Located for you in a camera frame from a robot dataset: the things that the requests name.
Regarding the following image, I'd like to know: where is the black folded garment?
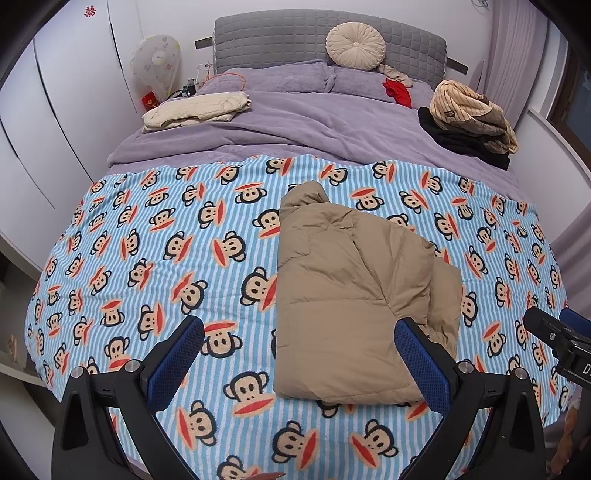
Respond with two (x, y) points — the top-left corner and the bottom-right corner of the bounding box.
(418, 107), (512, 171)

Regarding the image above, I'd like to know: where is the dark framed window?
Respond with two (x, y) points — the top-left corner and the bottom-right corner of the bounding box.
(547, 41), (591, 134)

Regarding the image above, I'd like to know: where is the purple duvet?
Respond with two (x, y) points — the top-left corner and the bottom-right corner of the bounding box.
(107, 90), (532, 185)

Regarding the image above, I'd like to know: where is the red cloth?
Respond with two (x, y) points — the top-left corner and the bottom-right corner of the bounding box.
(382, 78), (413, 109)

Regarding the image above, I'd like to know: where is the white wardrobe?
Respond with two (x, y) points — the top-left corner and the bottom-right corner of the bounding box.
(0, 0), (144, 278)

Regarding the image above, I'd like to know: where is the cream folded jacket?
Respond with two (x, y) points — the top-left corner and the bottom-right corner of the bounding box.
(141, 91), (252, 134)

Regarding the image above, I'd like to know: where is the brown folded garment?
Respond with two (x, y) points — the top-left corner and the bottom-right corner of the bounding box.
(466, 97), (519, 155)

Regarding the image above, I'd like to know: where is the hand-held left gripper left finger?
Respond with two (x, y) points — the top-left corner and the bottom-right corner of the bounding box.
(51, 315), (206, 480)

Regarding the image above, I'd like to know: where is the covered standing fan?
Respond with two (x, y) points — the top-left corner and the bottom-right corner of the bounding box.
(130, 36), (182, 100)

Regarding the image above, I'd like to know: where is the small beige cloth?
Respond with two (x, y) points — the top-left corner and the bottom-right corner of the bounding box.
(379, 64), (414, 88)

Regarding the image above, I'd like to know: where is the pale curtain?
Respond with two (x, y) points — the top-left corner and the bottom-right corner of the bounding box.
(482, 0), (552, 109)

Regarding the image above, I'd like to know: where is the grey padded headboard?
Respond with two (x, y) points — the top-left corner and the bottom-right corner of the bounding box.
(213, 2), (448, 84)

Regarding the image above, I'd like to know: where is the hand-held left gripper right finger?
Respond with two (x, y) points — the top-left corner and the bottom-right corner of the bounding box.
(394, 316), (548, 480)

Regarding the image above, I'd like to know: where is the tan puffer jacket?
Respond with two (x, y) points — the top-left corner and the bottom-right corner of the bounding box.
(272, 181), (464, 407)

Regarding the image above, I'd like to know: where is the orange cable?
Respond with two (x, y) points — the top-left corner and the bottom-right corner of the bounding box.
(203, 68), (248, 93)

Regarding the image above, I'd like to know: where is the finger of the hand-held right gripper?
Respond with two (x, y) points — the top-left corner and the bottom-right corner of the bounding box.
(523, 306), (563, 345)
(559, 308), (591, 336)

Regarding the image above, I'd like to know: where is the monkey print striped blanket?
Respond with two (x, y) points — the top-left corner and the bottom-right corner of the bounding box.
(25, 154), (578, 480)

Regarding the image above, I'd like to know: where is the round cream cushion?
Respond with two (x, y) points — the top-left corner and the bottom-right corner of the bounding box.
(325, 22), (386, 71)

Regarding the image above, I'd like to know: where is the purple pillow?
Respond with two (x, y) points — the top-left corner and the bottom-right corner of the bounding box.
(198, 59), (330, 96)
(329, 67), (435, 100)

